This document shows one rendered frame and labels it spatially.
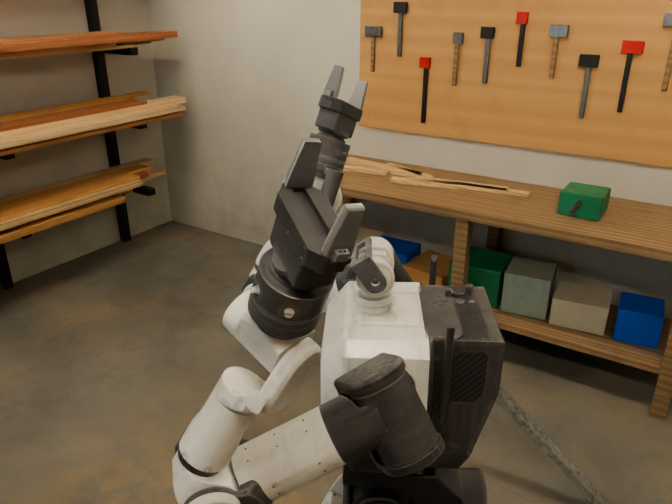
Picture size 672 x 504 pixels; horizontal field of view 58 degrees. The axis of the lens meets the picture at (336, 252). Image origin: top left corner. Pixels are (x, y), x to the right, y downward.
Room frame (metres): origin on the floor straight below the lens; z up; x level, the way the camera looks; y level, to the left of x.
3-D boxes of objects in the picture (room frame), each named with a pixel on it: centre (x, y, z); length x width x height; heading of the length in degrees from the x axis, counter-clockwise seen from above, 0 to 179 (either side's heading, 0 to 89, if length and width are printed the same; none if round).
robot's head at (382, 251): (0.95, -0.07, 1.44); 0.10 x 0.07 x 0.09; 177
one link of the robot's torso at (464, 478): (0.94, -0.16, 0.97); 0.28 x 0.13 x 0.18; 87
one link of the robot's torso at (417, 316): (0.94, -0.13, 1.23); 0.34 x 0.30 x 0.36; 177
